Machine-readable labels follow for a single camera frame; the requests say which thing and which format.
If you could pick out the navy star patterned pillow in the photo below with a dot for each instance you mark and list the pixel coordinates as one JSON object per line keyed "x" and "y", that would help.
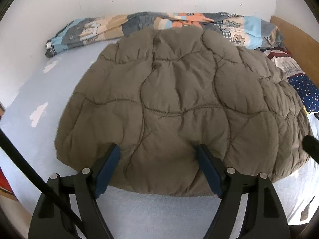
{"x": 297, "y": 78}

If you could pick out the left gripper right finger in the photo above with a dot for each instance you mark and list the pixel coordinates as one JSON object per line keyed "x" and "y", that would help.
{"x": 213, "y": 169}

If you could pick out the wooden headboard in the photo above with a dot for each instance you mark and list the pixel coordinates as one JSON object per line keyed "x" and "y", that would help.
{"x": 304, "y": 48}

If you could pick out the colourful patchwork rolled duvet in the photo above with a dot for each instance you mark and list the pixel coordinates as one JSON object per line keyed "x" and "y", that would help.
{"x": 247, "y": 31}

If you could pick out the olive quilted puffer jacket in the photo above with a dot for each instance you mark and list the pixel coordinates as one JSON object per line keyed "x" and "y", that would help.
{"x": 158, "y": 94}

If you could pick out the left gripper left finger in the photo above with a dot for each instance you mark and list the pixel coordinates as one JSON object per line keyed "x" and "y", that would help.
{"x": 104, "y": 168}

